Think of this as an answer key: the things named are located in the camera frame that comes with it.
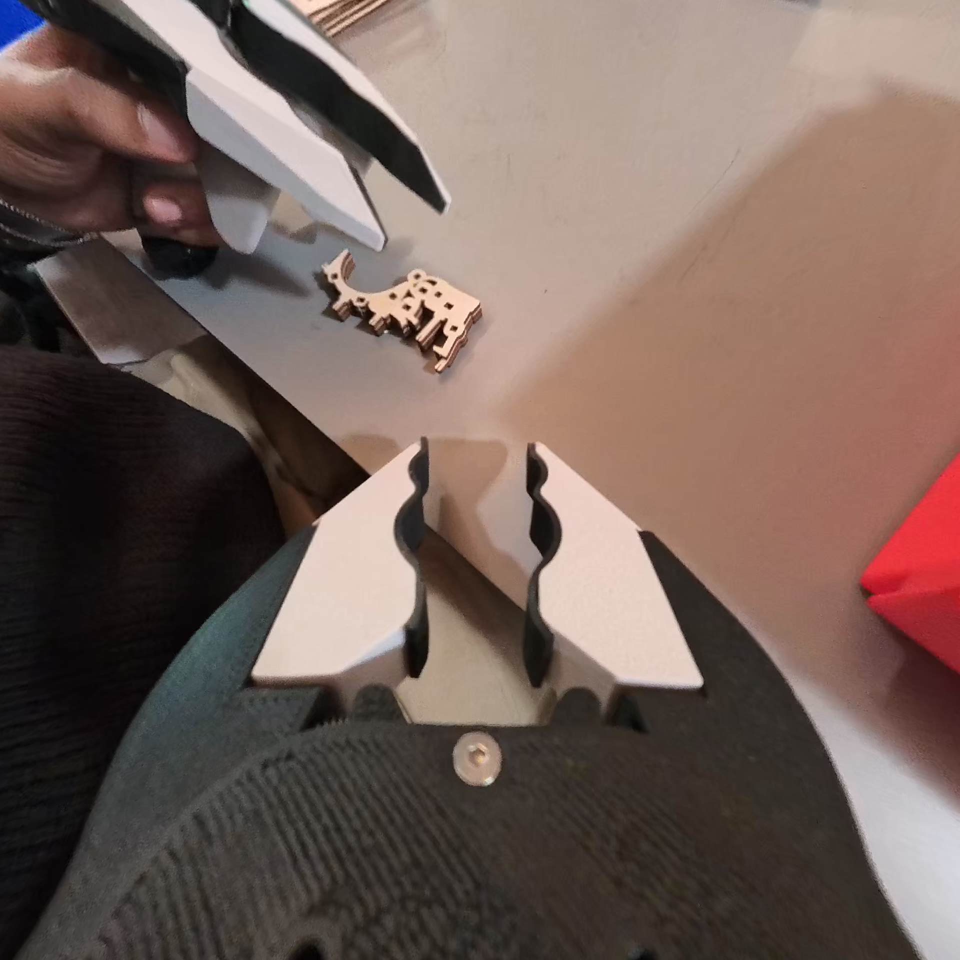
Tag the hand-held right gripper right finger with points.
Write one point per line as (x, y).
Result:
(611, 600)

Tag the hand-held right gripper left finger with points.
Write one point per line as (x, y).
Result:
(345, 592)

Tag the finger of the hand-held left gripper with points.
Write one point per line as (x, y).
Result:
(337, 112)
(277, 150)

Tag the stack of wooden puzzle sheets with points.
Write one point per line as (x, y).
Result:
(345, 11)

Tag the wooden animal puzzle piece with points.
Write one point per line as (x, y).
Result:
(420, 307)

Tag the person's left hand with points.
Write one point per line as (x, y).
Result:
(67, 135)

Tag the blue plastic bin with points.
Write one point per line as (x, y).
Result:
(15, 22)

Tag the person's dark knitted sweater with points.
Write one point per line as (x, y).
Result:
(112, 562)

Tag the red box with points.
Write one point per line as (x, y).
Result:
(922, 577)

